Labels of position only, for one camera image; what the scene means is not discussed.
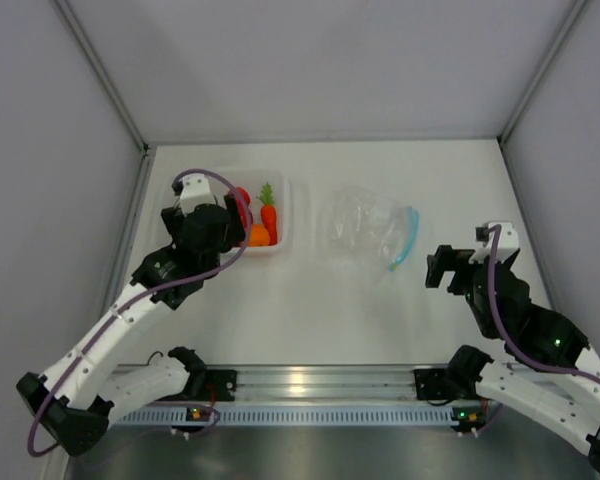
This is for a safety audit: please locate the fake orange fruit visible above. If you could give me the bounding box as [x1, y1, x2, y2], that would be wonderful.
[247, 224, 271, 248]

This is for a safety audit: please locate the fake orange carrot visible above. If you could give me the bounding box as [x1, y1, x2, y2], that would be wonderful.
[259, 183, 278, 246]

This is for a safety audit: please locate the clear zip top bag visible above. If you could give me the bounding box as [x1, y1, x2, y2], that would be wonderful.
[317, 185, 420, 274]

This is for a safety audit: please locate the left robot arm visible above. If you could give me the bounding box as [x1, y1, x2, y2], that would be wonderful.
[16, 189, 251, 457]

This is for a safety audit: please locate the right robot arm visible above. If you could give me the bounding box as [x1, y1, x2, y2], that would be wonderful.
[425, 245, 600, 475]

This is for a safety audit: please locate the white plastic basket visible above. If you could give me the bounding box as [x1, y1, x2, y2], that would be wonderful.
[147, 167, 291, 257]

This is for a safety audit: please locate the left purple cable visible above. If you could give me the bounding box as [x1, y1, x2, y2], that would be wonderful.
[27, 169, 255, 459]

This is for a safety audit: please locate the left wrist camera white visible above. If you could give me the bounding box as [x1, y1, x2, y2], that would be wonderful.
[172, 174, 217, 215]

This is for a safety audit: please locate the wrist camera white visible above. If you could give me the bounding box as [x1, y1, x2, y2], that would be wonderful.
[172, 174, 217, 215]
[469, 221, 520, 264]

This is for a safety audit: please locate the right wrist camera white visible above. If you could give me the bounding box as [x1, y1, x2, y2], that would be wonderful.
[469, 221, 520, 264]

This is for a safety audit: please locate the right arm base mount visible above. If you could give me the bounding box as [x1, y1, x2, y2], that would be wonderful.
[413, 368, 454, 402]

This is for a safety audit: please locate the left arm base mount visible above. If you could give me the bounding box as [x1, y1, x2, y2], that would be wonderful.
[197, 369, 238, 404]

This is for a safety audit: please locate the aluminium rail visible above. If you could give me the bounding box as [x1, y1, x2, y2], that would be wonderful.
[174, 364, 445, 405]

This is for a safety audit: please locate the white slotted cable duct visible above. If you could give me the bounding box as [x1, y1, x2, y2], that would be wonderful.
[116, 404, 484, 427]

